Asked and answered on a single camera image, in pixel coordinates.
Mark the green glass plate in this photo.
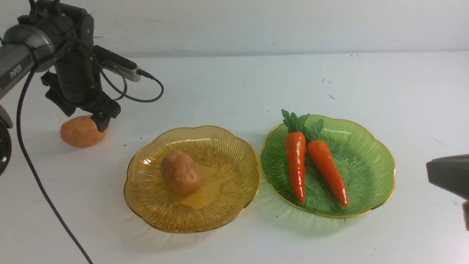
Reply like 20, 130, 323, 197
259, 115, 395, 219

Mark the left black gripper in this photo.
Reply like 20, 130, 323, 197
40, 4, 121, 133

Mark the brown potato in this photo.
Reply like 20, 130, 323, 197
160, 149, 202, 197
60, 115, 108, 148

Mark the orange carrot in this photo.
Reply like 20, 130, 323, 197
304, 118, 348, 208
281, 110, 309, 203

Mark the amber glass plate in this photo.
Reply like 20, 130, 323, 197
123, 125, 260, 234

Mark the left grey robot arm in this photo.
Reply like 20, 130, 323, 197
0, 0, 121, 132

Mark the black cable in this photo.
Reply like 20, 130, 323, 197
16, 38, 165, 264

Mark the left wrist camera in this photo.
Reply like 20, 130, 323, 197
92, 45, 141, 83

